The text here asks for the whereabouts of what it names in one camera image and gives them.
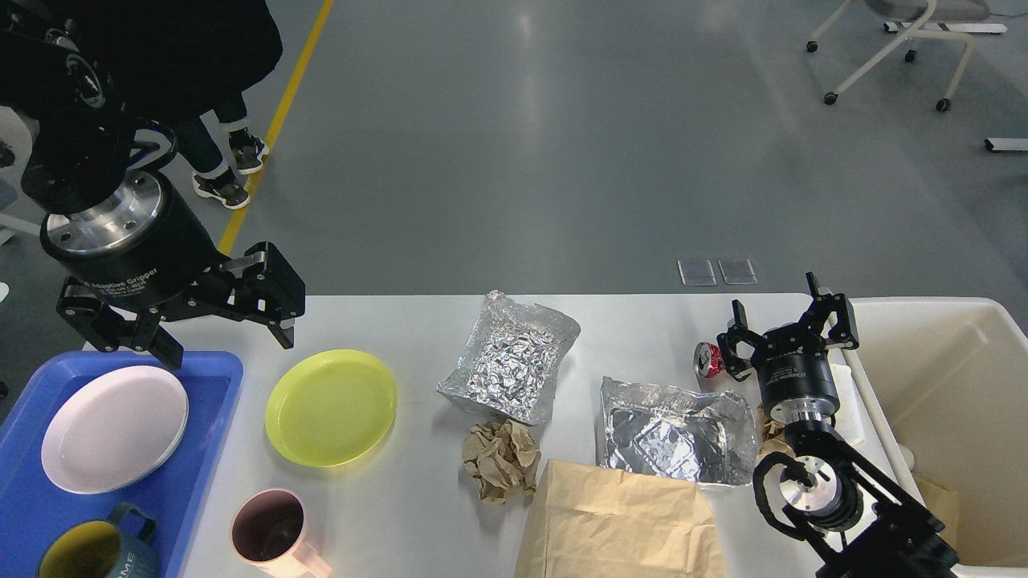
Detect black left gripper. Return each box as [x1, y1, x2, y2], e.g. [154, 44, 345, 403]
[40, 169, 306, 371]

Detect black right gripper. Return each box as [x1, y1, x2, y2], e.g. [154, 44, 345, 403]
[715, 273, 859, 423]

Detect yellow-green plastic plate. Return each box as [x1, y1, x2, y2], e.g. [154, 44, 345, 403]
[264, 350, 399, 468]

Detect pink mug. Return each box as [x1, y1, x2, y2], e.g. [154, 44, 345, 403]
[230, 489, 333, 577]

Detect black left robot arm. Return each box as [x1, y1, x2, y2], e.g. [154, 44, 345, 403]
[2, 1, 306, 369]

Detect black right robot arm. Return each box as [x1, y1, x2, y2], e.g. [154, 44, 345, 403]
[717, 273, 958, 577]

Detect crushed red soda can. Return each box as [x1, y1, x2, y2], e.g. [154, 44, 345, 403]
[693, 341, 724, 378]

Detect small crumpled brown paper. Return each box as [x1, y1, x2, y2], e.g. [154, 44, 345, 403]
[756, 405, 796, 461]

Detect floor outlet plates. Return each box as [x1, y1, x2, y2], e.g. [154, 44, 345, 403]
[678, 258, 759, 287]

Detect flattened foil tray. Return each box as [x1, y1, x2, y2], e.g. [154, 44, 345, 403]
[596, 377, 760, 486]

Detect white round plate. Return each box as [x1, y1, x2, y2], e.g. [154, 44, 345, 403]
[40, 365, 190, 495]

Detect cream plastic bin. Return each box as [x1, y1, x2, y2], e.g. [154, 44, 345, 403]
[844, 297, 1027, 577]

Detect person in black coat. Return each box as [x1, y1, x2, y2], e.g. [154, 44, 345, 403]
[67, 1, 283, 211]

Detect blue plastic tray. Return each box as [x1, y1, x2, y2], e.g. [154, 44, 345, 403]
[1, 351, 243, 577]

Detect blue-grey mug yellow inside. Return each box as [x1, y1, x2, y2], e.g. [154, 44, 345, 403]
[35, 503, 159, 577]

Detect brown paper bag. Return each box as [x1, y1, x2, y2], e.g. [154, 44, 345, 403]
[514, 460, 727, 577]

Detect crumpled foil tray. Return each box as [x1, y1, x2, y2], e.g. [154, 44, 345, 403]
[436, 291, 581, 425]

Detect white bar on floor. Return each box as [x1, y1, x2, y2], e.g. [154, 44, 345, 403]
[984, 136, 1028, 153]

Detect crumpled brown paper ball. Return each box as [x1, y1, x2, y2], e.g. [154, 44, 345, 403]
[462, 418, 542, 505]

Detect white office chair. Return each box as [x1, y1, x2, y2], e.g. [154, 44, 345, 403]
[822, 1, 1009, 113]

